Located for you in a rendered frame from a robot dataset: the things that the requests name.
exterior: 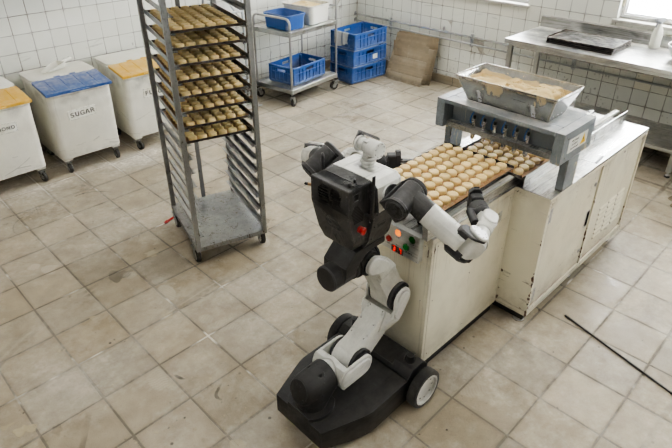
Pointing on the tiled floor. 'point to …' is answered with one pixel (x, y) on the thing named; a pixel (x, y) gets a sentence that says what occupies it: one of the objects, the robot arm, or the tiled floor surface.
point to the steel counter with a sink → (660, 136)
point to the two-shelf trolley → (291, 53)
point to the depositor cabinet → (565, 219)
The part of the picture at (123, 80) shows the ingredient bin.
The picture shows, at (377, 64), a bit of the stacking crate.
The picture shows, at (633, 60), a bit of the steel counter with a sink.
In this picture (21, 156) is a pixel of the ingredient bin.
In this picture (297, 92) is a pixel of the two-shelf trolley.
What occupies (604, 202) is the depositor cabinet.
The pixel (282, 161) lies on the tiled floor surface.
